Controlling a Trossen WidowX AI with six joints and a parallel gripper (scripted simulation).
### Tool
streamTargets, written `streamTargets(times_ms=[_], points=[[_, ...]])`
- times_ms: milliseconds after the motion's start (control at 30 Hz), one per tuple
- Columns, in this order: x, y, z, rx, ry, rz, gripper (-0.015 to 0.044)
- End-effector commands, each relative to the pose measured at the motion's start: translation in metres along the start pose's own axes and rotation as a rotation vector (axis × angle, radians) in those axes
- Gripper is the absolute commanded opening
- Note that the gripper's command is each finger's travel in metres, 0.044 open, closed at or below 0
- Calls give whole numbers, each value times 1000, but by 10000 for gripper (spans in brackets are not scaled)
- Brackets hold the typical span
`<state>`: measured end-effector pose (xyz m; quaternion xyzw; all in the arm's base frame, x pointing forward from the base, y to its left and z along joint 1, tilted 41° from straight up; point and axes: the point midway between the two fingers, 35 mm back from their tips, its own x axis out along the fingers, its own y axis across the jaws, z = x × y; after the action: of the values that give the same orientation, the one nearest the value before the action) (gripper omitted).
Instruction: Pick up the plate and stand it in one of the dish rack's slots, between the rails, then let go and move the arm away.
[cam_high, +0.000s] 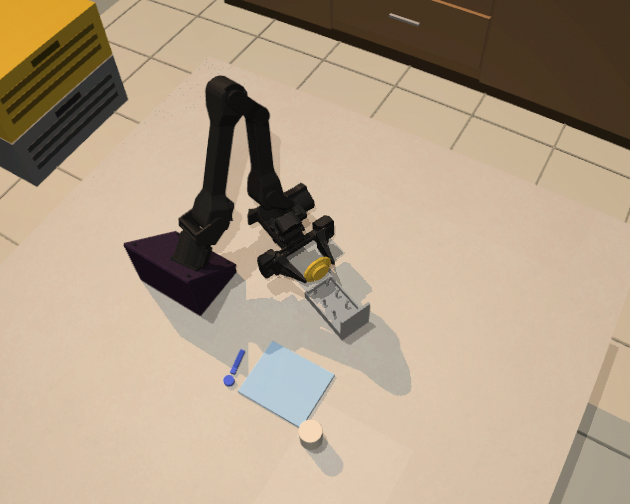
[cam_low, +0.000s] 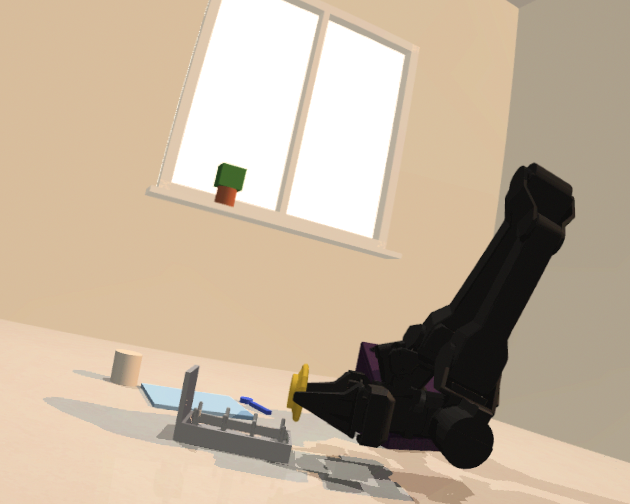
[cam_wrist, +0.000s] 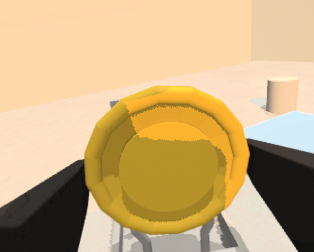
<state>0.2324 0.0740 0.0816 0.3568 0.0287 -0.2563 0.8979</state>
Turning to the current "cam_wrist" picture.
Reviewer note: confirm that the grey dish rack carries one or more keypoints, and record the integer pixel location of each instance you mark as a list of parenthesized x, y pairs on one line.
[(218, 235)]

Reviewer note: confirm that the beige cylinder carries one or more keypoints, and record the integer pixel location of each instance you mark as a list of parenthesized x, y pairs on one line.
[(282, 94)]

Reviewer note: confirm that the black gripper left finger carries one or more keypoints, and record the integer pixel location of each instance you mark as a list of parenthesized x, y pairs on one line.
[(49, 217)]

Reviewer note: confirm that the yellow round plate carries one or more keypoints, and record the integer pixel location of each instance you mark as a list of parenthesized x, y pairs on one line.
[(166, 160)]

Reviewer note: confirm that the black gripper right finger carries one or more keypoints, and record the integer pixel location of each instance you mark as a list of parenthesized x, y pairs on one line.
[(284, 178)]

